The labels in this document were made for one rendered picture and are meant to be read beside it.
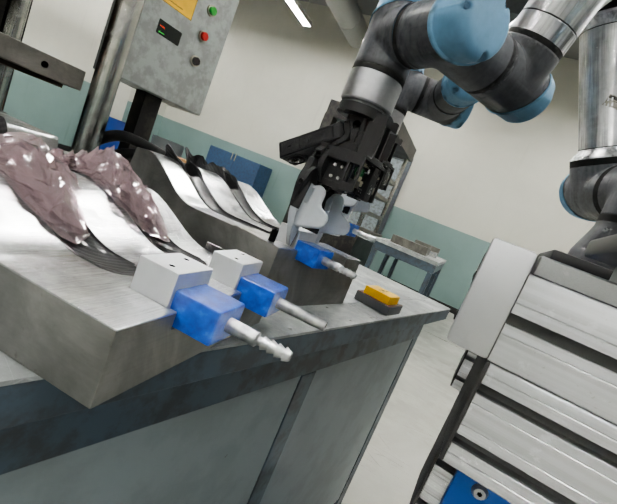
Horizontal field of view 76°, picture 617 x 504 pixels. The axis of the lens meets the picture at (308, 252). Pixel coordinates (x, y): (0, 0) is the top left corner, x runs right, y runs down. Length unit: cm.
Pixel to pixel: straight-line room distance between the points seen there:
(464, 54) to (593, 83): 58
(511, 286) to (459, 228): 670
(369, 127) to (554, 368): 36
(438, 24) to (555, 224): 672
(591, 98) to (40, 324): 99
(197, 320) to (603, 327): 29
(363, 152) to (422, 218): 654
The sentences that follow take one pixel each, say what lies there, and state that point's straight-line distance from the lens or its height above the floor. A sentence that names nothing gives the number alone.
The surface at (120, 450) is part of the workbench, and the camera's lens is 50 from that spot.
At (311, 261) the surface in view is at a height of 88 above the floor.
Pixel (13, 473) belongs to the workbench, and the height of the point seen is 67.
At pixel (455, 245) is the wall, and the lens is 702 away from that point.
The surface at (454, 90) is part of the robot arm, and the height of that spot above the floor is 122.
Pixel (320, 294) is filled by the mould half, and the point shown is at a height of 82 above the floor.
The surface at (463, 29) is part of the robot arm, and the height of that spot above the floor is 118.
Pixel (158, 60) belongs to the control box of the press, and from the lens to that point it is 138.
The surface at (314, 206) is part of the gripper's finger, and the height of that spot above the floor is 96.
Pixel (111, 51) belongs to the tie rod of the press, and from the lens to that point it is 118.
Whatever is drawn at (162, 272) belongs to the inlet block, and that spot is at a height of 88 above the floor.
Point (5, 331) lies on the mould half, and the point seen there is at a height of 81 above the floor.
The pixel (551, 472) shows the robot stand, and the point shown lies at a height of 85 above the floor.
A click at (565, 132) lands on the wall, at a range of 740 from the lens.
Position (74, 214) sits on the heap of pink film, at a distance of 40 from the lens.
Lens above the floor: 97
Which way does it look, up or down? 8 degrees down
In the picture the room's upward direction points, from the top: 22 degrees clockwise
